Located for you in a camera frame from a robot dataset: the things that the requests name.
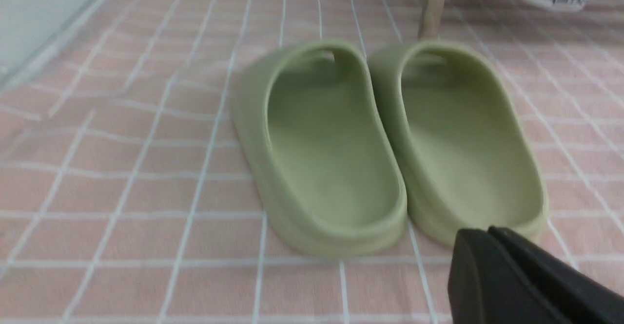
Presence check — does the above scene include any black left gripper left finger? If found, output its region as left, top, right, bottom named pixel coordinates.
left=448, top=230, right=571, bottom=324

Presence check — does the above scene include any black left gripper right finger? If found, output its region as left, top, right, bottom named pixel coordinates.
left=488, top=226, right=624, bottom=324

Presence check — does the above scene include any right green foam slipper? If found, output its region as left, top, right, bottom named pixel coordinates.
left=366, top=40, right=549, bottom=247

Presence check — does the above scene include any green foam slipper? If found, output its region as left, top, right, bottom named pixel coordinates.
left=366, top=40, right=549, bottom=247
left=230, top=40, right=408, bottom=258

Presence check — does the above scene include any left green foam slipper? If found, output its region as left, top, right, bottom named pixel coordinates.
left=230, top=40, right=408, bottom=258

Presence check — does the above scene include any pink checked tablecloth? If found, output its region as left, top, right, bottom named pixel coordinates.
left=1, top=0, right=623, bottom=324

